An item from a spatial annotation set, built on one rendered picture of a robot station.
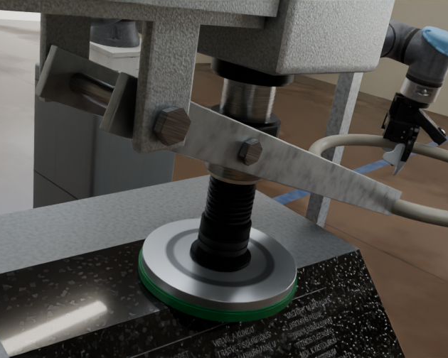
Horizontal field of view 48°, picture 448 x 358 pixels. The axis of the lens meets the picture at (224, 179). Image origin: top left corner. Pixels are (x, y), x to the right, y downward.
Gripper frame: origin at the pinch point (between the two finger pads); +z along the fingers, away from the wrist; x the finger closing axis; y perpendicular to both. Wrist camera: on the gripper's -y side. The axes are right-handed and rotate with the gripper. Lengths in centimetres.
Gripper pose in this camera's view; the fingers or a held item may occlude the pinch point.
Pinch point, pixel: (397, 167)
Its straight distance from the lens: 145.5
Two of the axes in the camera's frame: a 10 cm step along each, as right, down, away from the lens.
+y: -9.6, -2.5, 0.8
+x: -1.9, 4.7, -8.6
